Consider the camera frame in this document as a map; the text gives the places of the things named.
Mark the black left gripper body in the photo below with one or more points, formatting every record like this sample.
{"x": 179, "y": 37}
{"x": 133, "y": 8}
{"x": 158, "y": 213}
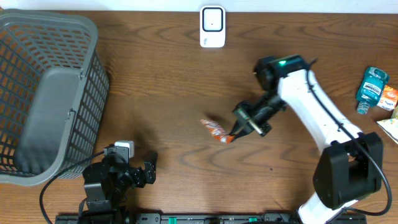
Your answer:
{"x": 122, "y": 179}

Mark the yellow snack bag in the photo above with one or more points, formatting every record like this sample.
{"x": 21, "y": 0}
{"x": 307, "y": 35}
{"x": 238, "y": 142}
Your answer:
{"x": 390, "y": 126}

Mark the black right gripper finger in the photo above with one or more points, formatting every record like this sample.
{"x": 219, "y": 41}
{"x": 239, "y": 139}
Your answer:
{"x": 238, "y": 125}
{"x": 242, "y": 133}

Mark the small orange snack packet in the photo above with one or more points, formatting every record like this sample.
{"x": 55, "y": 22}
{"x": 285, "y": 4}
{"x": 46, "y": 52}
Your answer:
{"x": 388, "y": 99}

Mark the white barcode scanner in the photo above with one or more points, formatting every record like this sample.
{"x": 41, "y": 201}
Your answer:
{"x": 212, "y": 27}

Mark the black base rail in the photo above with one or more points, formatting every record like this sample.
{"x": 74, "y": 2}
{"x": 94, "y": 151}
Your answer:
{"x": 156, "y": 218}

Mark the blue liquid bottle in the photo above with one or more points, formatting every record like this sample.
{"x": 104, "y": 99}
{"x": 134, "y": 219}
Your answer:
{"x": 371, "y": 89}

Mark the dark grey plastic basket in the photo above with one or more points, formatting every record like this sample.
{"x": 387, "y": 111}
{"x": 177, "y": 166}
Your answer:
{"x": 53, "y": 93}

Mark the orange Top chocolate bar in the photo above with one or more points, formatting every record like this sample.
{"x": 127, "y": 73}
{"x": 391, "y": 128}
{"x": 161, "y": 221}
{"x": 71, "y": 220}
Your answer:
{"x": 216, "y": 131}

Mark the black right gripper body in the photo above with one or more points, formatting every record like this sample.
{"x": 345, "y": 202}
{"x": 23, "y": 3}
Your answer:
{"x": 260, "y": 111}

